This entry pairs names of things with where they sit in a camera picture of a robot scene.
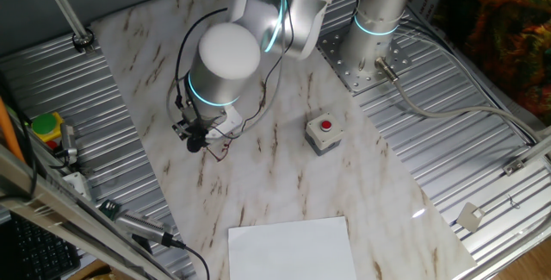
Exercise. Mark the dark red thin-frame glasses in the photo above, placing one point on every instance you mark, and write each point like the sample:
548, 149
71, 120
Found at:
217, 156

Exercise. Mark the grey red pushbutton box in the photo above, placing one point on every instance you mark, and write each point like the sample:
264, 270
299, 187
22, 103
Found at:
323, 131
51, 144

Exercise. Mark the marble pattern table mat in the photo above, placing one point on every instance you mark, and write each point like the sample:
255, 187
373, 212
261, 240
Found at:
280, 185

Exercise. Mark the white paper sheet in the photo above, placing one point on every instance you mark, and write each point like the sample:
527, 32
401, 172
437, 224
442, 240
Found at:
292, 250

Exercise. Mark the small silver metal device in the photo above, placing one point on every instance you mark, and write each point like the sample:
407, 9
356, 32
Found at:
68, 140

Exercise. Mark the small white plastic piece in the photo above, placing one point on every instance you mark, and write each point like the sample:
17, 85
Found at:
469, 216

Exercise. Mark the yellow box with green button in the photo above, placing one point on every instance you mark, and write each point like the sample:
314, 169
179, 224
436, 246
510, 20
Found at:
45, 124

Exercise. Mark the aluminium stand pole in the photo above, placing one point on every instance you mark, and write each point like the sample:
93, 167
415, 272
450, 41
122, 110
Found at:
64, 6

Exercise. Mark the colourful patterned cloth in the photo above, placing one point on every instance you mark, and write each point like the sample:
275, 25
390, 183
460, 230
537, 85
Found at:
508, 34

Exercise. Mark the orange tube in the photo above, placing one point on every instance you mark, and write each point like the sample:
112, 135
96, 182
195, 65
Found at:
8, 133

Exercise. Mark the black keyboard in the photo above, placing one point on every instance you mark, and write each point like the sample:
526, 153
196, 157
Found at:
39, 254

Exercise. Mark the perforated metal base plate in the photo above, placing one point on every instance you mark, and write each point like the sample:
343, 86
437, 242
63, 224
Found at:
366, 79

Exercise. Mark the silver ribbed camera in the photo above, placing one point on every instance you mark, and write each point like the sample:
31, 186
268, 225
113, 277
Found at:
140, 225

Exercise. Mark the aluminium frame profile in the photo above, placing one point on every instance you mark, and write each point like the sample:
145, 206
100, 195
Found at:
51, 202

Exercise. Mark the aluminium profile bar with bracket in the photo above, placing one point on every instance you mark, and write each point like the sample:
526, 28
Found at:
534, 151

